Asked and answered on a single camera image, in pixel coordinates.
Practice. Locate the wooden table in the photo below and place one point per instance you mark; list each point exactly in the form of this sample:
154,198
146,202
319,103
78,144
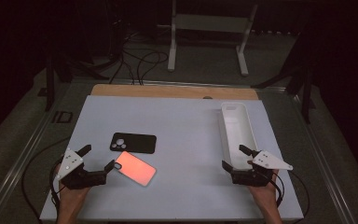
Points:
167,91

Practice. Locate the black phone case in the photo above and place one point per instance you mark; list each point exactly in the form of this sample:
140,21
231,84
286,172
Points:
136,143

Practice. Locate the white metal stand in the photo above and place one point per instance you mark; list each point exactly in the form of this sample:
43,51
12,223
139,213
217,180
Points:
211,23

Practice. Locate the person's left hand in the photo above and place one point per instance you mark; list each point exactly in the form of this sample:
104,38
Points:
71,196

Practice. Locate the aluminium floor frame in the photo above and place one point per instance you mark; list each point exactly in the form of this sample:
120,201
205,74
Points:
15,174

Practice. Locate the glossy iridescent phone case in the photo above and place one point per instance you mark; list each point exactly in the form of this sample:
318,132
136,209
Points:
136,169

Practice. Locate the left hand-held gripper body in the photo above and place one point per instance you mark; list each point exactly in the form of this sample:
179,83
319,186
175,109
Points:
74,177

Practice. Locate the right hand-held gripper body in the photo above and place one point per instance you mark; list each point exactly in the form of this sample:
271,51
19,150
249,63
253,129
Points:
251,178

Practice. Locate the black stand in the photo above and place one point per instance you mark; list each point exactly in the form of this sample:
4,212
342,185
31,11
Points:
49,90
306,99

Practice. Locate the person's right hand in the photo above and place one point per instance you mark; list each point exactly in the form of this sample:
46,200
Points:
265,194

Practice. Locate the white plastic bin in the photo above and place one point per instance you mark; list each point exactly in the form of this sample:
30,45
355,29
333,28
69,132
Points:
237,133

